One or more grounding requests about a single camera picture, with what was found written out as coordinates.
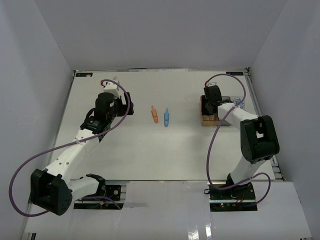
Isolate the blue-lidded cleaning gel jar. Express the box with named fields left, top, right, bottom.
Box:
left=233, top=97, right=246, bottom=109

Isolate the grey transparent tray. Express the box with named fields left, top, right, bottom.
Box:
left=216, top=96, right=233, bottom=127

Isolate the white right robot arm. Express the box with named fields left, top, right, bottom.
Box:
left=204, top=85, right=280, bottom=200

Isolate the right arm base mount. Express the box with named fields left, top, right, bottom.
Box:
left=203, top=183, right=258, bottom=212

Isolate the amber transparent tray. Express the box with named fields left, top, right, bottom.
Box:
left=199, top=95, right=218, bottom=127

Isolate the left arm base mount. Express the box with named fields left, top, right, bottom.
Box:
left=73, top=184, right=126, bottom=210

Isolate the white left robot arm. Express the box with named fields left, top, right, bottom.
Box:
left=29, top=79, right=134, bottom=216

